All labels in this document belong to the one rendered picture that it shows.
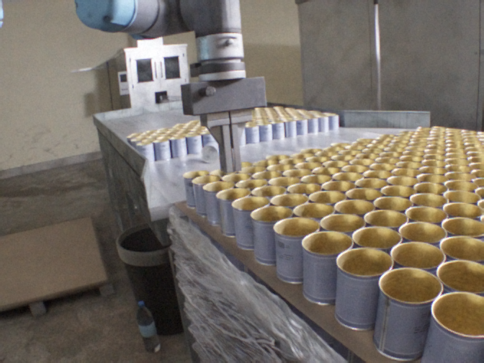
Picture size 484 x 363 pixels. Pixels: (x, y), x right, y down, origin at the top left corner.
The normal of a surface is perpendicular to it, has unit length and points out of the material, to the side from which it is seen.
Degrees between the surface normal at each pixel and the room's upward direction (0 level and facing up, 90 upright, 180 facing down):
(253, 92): 88
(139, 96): 90
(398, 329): 89
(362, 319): 89
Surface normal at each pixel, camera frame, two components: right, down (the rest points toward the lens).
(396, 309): -0.70, 0.26
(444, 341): -0.88, 0.20
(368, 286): -0.12, 0.28
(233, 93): 0.47, 0.20
